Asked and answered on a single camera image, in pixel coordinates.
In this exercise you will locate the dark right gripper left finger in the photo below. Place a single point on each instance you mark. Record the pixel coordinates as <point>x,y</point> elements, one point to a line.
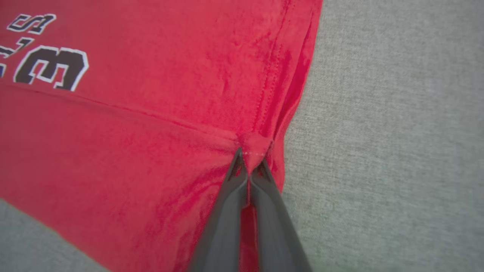
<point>223,226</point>

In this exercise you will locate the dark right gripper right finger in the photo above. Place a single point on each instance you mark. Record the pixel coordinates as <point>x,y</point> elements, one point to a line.
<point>274,226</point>

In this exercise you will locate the red basketball jersey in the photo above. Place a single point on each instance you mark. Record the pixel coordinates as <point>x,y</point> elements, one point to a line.
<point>132,132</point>

